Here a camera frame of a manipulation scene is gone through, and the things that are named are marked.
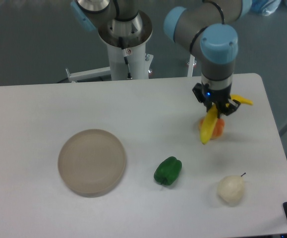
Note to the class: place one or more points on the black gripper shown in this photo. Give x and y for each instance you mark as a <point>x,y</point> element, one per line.
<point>210,92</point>

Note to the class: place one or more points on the yellow banana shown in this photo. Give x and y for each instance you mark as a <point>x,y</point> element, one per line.
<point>212,114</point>

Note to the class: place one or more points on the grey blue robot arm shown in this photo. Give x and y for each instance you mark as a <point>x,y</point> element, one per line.
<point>205,32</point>

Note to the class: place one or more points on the orange peeled mandarin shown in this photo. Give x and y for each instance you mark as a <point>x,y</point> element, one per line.
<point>210,129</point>

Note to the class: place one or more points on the green bell pepper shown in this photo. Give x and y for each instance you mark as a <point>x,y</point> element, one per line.
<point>168,171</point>

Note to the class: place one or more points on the white pear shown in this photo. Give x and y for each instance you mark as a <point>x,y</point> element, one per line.
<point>231,189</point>

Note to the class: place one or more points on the blue plastic bag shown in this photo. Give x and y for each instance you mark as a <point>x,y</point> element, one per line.
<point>264,7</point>

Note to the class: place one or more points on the beige round plate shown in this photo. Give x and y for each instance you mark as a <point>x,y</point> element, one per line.
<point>92,162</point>

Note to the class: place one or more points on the white frame post right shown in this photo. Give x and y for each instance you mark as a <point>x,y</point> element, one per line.
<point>191,64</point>

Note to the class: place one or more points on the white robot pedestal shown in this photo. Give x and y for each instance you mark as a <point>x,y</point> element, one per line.
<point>126,45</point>

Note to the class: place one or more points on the white frame bracket left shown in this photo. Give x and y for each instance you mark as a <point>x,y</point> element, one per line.
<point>89,75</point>

